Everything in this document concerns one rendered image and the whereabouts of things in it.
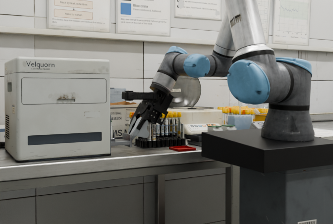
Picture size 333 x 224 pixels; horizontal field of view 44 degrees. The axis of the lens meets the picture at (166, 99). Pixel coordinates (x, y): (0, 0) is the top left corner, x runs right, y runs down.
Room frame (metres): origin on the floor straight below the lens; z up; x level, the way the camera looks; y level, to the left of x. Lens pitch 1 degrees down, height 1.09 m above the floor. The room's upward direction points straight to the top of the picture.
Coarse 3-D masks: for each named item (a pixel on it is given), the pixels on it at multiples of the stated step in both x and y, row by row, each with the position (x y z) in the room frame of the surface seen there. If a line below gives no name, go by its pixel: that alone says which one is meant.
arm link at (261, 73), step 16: (240, 0) 1.14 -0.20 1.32; (256, 0) 1.16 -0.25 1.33; (240, 16) 1.13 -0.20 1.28; (256, 16) 1.13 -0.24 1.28; (240, 32) 1.13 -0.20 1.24; (256, 32) 1.12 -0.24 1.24; (240, 48) 1.12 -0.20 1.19; (256, 48) 1.09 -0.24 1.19; (240, 64) 1.09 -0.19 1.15; (256, 64) 1.07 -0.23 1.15; (272, 64) 1.09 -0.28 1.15; (240, 80) 1.09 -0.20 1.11; (256, 80) 1.05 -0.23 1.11; (272, 80) 1.08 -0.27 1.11; (288, 80) 1.12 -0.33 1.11; (240, 96) 1.10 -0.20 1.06; (256, 96) 1.07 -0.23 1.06; (272, 96) 1.10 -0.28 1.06
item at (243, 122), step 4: (228, 116) 1.67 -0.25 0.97; (232, 116) 1.65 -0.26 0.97; (236, 116) 1.65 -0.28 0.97; (240, 116) 1.66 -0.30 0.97; (244, 116) 1.67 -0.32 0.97; (248, 116) 1.69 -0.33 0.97; (228, 120) 1.67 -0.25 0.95; (232, 120) 1.65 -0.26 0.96; (236, 120) 1.65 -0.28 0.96; (240, 120) 1.66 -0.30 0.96; (244, 120) 1.67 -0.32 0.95; (248, 120) 1.69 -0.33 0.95; (232, 124) 1.65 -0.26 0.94; (236, 124) 1.65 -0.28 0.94; (240, 124) 1.66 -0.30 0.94; (244, 124) 1.67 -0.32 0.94; (248, 124) 1.69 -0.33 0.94; (236, 128) 1.65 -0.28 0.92; (240, 128) 1.66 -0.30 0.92; (244, 128) 1.67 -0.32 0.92; (248, 128) 1.69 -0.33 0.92
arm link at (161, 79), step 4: (160, 72) 1.40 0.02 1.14; (156, 76) 1.41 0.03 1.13; (160, 76) 1.40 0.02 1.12; (164, 76) 1.39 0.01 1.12; (168, 76) 1.40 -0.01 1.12; (152, 80) 1.42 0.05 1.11; (156, 80) 1.40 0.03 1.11; (160, 80) 1.39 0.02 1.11; (164, 80) 1.39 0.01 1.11; (168, 80) 1.39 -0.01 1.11; (172, 80) 1.40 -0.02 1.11; (160, 84) 1.39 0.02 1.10; (164, 84) 1.39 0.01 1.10; (168, 84) 1.39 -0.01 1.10; (172, 84) 1.41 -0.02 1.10; (168, 88) 1.40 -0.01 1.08; (172, 88) 1.42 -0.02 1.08
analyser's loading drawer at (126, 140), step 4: (124, 136) 1.38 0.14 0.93; (128, 136) 1.35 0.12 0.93; (112, 140) 1.31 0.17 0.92; (116, 140) 1.35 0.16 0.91; (120, 140) 1.35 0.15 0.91; (124, 140) 1.35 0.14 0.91; (128, 140) 1.35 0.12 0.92; (112, 144) 1.31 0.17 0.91; (116, 144) 1.32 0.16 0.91; (120, 144) 1.32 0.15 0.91; (124, 144) 1.33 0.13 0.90; (128, 144) 1.34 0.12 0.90
